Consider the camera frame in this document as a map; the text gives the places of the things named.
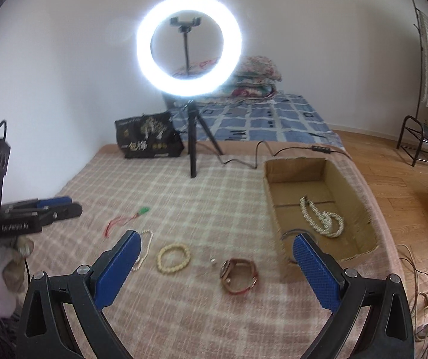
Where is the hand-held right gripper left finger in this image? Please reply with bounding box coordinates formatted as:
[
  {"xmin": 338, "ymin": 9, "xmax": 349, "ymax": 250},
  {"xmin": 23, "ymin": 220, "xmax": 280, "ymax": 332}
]
[{"xmin": 16, "ymin": 229, "xmax": 142, "ymax": 359}]

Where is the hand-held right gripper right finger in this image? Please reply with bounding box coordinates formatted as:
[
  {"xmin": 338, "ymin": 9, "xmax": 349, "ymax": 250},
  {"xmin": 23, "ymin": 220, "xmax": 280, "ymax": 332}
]
[{"xmin": 292, "ymin": 232, "xmax": 416, "ymax": 359}]

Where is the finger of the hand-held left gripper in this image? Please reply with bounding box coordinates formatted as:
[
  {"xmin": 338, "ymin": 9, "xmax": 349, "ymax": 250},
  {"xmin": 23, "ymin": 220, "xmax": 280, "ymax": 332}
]
[
  {"xmin": 12, "ymin": 196, "xmax": 73, "ymax": 211},
  {"xmin": 40, "ymin": 203, "xmax": 83, "ymax": 229}
]

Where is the thin white bead necklace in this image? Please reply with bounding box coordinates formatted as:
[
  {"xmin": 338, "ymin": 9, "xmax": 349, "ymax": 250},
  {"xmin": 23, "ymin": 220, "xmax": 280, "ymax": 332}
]
[{"xmin": 131, "ymin": 230, "xmax": 154, "ymax": 272}]

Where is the cream bead bracelet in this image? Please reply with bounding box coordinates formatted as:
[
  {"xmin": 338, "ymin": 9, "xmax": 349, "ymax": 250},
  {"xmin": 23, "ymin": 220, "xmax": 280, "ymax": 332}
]
[{"xmin": 156, "ymin": 243, "xmax": 191, "ymax": 273}]

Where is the thick white bead necklace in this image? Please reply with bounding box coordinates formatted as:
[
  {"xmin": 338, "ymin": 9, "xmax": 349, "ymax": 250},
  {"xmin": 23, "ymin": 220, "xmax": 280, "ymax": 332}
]
[{"xmin": 299, "ymin": 195, "xmax": 345, "ymax": 239}]

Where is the red string green pendant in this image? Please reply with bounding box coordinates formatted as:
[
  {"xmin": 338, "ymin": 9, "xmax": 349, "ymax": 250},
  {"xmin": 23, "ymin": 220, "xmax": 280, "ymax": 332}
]
[{"xmin": 104, "ymin": 206, "xmax": 152, "ymax": 238}]

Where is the brown leather watch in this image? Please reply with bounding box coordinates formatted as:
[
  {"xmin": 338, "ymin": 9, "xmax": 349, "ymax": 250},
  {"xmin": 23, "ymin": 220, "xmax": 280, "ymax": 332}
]
[{"xmin": 219, "ymin": 258, "xmax": 259, "ymax": 294}]

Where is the cardboard box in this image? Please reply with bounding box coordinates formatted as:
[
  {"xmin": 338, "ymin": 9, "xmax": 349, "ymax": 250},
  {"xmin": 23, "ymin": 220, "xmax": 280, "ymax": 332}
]
[{"xmin": 263, "ymin": 157, "xmax": 380, "ymax": 265}]

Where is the person's left hand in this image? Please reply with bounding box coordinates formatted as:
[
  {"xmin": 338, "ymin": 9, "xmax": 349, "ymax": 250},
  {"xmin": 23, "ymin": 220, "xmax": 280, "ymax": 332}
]
[{"xmin": 0, "ymin": 236, "xmax": 35, "ymax": 293}]

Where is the black printed bag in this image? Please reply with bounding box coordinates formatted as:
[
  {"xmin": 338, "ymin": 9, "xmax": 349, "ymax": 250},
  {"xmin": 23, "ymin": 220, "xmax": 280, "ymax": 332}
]
[{"xmin": 115, "ymin": 111, "xmax": 185, "ymax": 159}]

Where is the black tripod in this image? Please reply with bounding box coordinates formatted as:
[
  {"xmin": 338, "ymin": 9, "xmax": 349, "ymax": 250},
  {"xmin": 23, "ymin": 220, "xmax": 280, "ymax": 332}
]
[{"xmin": 176, "ymin": 99, "xmax": 224, "ymax": 179}]

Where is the blue checkered bed sheet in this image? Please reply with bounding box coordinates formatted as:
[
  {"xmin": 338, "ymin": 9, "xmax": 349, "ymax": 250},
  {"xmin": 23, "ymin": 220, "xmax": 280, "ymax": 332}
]
[{"xmin": 163, "ymin": 90, "xmax": 346, "ymax": 147}]

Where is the red patterned folded quilt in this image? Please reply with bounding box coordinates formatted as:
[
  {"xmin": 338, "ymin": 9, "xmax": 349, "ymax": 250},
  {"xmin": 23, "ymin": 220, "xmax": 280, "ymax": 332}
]
[{"xmin": 173, "ymin": 58, "xmax": 277, "ymax": 100}]

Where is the floral folded quilt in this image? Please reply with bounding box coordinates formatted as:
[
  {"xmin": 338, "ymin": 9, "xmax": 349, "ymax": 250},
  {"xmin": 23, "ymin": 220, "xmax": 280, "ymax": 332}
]
[{"xmin": 235, "ymin": 55, "xmax": 283, "ymax": 83}]

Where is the black phone holder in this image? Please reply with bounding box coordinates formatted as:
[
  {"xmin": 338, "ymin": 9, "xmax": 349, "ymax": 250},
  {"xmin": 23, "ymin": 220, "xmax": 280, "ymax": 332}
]
[{"xmin": 170, "ymin": 16, "xmax": 202, "ymax": 78}]

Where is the black clothes rack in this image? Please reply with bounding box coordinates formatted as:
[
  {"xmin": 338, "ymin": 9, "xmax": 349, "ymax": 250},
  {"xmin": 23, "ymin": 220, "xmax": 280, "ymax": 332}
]
[{"xmin": 397, "ymin": 0, "xmax": 428, "ymax": 168}]

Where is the black cable with remote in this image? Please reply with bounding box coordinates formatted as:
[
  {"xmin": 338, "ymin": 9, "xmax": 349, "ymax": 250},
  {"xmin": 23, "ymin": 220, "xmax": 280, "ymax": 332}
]
[{"xmin": 218, "ymin": 140, "xmax": 346, "ymax": 170}]

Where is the white ring light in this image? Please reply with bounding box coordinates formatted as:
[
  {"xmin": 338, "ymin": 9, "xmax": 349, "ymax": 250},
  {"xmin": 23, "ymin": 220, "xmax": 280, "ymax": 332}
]
[{"xmin": 136, "ymin": 0, "xmax": 243, "ymax": 94}]

